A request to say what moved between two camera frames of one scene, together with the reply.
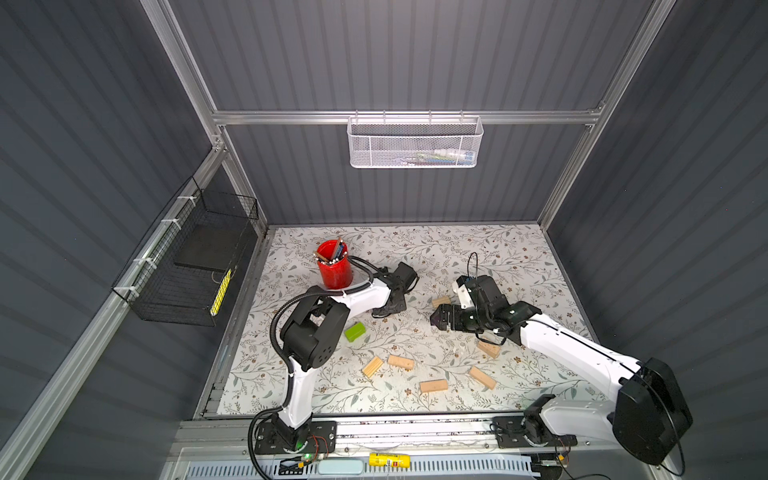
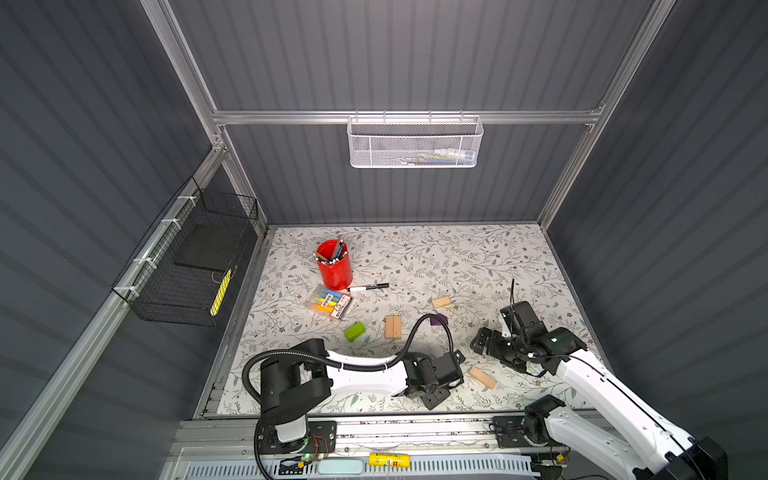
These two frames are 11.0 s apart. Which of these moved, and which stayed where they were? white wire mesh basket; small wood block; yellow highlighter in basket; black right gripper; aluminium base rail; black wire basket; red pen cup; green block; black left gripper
Moved: black left gripper; black right gripper
Stayed: black wire basket; small wood block; yellow highlighter in basket; red pen cup; white wire mesh basket; aluminium base rail; green block
